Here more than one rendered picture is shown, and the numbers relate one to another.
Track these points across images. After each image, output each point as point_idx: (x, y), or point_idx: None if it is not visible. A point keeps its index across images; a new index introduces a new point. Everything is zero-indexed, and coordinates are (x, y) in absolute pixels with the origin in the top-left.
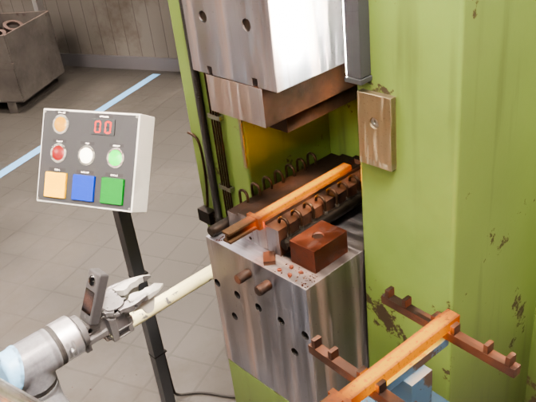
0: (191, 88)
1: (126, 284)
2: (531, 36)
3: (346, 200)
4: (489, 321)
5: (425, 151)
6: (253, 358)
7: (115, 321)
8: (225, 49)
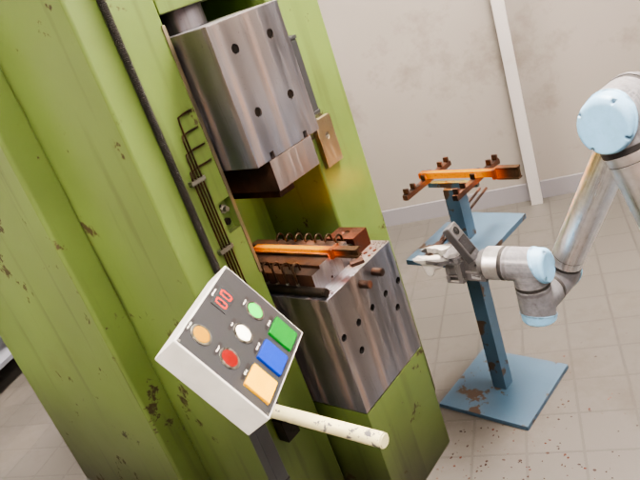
0: (190, 248)
1: (430, 256)
2: None
3: None
4: None
5: (345, 133)
6: (381, 370)
7: None
8: (280, 126)
